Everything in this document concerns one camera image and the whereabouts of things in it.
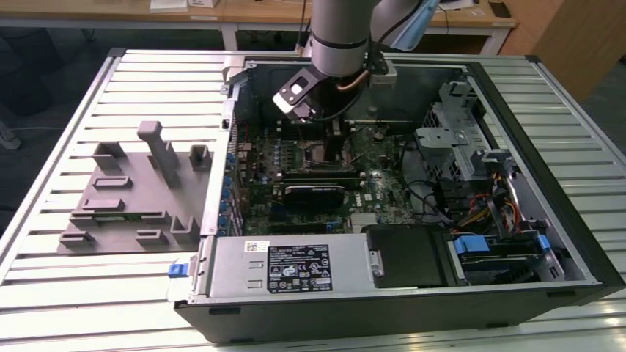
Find CPU socket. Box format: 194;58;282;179
299;139;356;172

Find black RAM slot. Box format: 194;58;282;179
276;125;356;132
276;129;356;136
279;174;366;180
276;120;356;128
279;170;366;177
279;178;366;185
279;182;366;189

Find black graphics card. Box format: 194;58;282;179
283;184;347;210

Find metal disk bay cage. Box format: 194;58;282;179
412;81;522;184

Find green motherboard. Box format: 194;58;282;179
232;120;427;236

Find black plastic shroud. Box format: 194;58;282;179
364;223;453;290

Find hard disk in blue carrier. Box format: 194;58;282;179
453;236;551;286

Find silver power supply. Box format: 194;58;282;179
188;234;388;305

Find blue release latch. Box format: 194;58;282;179
167;260;191;279

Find black open PC case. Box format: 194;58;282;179
174;47;626;345

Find white paper sheet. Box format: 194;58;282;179
148;0;190;12

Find grey parts rack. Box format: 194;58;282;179
57;120;216;254

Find wooden cabinet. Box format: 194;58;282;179
501;0;626;103

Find wooden desk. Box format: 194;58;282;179
0;0;521;56

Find black bin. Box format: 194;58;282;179
0;27;64;118

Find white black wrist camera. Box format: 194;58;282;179
271;67;324;125

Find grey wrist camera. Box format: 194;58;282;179
368;61;400;89

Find orange yellow power wires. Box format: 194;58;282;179
453;172;523;235

